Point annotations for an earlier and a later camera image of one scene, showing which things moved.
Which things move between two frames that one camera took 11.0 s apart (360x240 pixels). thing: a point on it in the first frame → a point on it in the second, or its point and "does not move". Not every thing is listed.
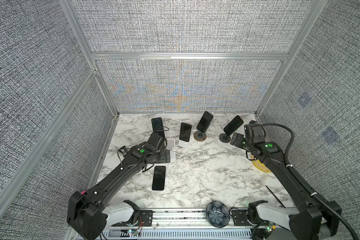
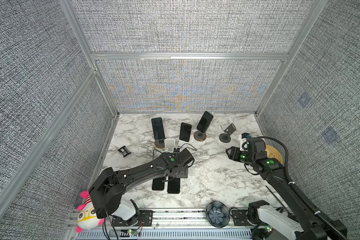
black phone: x=158 y=126 does not move
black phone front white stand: x=158 y=179 does not move
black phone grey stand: x=235 y=123 → x=173 y=185
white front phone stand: x=171 y=144 does not move
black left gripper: x=165 y=156 → x=184 y=172
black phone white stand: x=185 y=132 does not move
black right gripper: x=238 y=142 → x=233 y=154
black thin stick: x=275 y=196 does not move
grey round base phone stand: x=224 y=138 does not move
